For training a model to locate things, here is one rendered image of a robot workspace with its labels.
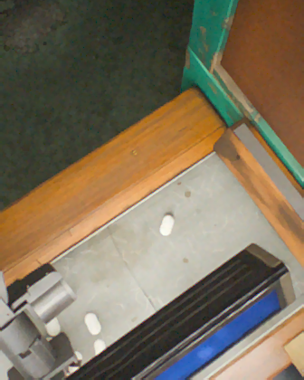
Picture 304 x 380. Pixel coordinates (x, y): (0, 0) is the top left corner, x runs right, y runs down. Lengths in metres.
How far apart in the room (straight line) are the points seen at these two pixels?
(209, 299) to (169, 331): 0.05
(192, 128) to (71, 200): 0.25
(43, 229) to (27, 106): 0.95
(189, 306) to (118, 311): 0.35
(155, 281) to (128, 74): 1.03
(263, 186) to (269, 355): 0.27
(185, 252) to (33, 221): 0.26
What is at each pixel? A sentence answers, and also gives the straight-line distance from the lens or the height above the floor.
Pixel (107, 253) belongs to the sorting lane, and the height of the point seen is 0.74.
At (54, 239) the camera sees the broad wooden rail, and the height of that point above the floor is 0.76.
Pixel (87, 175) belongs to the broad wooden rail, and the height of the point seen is 0.76.
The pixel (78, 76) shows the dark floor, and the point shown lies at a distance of 1.90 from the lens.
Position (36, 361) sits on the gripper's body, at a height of 0.86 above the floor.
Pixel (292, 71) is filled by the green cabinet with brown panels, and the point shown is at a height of 1.05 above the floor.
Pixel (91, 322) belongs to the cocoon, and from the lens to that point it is 0.96.
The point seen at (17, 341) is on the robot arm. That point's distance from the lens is 0.85.
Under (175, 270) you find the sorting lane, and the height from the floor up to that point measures 0.74.
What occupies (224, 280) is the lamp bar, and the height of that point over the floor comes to 1.08.
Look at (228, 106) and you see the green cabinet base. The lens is 0.98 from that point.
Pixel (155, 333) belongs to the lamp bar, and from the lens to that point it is 0.63.
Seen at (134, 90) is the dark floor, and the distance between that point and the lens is 1.87.
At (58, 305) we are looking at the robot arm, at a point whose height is 0.88.
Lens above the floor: 1.72
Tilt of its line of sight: 75 degrees down
